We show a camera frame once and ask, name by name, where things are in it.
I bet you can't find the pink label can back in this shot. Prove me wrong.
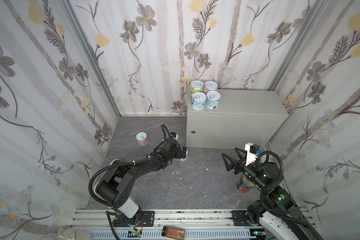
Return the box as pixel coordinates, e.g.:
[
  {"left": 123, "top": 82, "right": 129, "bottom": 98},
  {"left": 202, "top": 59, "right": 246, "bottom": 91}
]
[{"left": 136, "top": 132, "right": 149, "bottom": 146}]

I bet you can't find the orange label can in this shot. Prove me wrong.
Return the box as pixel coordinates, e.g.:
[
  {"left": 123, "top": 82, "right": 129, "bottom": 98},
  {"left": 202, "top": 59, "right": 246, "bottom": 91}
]
[{"left": 110, "top": 159, "right": 123, "bottom": 166}]

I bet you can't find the grey metal cabinet box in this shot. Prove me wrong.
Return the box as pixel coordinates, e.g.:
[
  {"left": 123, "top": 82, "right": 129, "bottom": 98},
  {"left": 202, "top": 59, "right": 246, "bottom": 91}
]
[{"left": 186, "top": 89, "right": 289, "bottom": 149}]

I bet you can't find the orange brown bottle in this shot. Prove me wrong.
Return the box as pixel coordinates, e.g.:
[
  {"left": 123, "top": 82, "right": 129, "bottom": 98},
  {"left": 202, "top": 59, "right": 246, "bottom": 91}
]
[{"left": 162, "top": 226, "right": 186, "bottom": 240}]

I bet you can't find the red dark label can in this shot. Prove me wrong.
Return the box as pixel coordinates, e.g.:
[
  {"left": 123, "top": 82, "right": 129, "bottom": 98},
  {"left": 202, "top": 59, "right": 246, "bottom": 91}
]
[{"left": 237, "top": 176, "right": 255, "bottom": 193}]

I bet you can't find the pink label can front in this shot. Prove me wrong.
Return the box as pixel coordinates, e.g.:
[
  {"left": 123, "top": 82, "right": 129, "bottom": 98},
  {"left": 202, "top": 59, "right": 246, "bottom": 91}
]
[{"left": 204, "top": 81, "right": 219, "bottom": 94}]

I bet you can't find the pink label can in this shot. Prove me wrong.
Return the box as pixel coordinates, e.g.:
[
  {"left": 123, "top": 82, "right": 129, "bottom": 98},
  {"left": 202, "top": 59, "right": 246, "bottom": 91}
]
[
  {"left": 204, "top": 81, "right": 219, "bottom": 94},
  {"left": 136, "top": 132, "right": 149, "bottom": 146}
]

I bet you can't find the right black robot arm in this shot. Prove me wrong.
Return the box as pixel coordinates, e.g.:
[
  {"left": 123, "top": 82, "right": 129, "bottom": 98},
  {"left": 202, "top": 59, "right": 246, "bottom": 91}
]
[{"left": 222, "top": 143, "right": 322, "bottom": 240}]

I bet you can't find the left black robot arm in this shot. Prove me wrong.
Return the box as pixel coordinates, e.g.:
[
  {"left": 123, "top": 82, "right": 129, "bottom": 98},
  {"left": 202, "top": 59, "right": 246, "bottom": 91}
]
[{"left": 88, "top": 124, "right": 188, "bottom": 226}]

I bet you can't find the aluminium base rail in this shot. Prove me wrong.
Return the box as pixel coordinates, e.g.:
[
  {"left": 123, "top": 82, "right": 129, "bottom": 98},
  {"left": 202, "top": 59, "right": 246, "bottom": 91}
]
[{"left": 70, "top": 208, "right": 289, "bottom": 240}]

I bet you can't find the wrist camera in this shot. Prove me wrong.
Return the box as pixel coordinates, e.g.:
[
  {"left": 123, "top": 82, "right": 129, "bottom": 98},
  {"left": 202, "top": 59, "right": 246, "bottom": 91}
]
[
  {"left": 170, "top": 132, "right": 179, "bottom": 141},
  {"left": 245, "top": 143, "right": 260, "bottom": 166}
]

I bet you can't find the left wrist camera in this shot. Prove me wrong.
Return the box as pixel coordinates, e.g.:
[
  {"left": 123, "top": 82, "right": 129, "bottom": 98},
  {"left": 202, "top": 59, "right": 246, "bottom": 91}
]
[{"left": 170, "top": 132, "right": 179, "bottom": 141}]

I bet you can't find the green label can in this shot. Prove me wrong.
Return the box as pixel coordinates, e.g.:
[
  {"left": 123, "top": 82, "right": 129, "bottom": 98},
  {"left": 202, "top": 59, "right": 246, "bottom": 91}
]
[{"left": 191, "top": 81, "right": 205, "bottom": 95}]

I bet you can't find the teal can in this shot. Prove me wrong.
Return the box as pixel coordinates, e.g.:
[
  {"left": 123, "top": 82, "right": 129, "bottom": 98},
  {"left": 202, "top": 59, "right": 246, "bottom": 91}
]
[
  {"left": 192, "top": 92, "right": 207, "bottom": 111},
  {"left": 179, "top": 147, "right": 189, "bottom": 162},
  {"left": 206, "top": 91, "right": 221, "bottom": 109}
]

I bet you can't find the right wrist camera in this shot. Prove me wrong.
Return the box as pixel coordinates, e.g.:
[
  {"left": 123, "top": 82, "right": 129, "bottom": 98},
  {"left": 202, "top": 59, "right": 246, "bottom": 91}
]
[{"left": 245, "top": 143, "right": 260, "bottom": 166}]

